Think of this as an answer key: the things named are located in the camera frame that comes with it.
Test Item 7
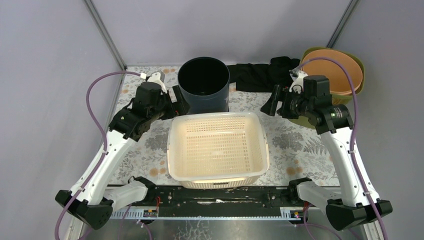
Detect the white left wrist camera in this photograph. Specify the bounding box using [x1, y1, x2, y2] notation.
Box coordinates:
[140, 71, 168, 94]

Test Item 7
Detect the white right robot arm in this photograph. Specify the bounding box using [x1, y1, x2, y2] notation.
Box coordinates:
[261, 75, 393, 231]

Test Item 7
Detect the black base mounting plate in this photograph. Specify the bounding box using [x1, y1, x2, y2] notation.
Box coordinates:
[120, 185, 307, 215]

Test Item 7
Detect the cream perforated plastic basket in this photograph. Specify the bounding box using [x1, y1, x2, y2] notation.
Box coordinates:
[167, 112, 270, 189]

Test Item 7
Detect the black cloth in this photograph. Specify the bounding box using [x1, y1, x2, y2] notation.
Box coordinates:
[227, 56, 300, 93]

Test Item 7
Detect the dark blue cylindrical bin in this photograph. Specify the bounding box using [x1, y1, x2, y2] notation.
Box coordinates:
[177, 56, 230, 115]

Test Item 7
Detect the slotted aluminium cable rail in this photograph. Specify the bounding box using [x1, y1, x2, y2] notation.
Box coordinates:
[110, 207, 304, 221]

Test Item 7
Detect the orange inner bucket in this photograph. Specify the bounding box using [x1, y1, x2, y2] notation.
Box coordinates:
[300, 48, 364, 97]

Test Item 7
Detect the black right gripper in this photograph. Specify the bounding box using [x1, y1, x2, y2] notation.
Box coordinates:
[259, 84, 313, 120]

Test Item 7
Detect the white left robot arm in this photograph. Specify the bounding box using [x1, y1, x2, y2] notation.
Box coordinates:
[55, 81, 189, 230]

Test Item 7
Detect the green ribbed waste bin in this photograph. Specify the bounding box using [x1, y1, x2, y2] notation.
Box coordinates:
[287, 46, 366, 129]

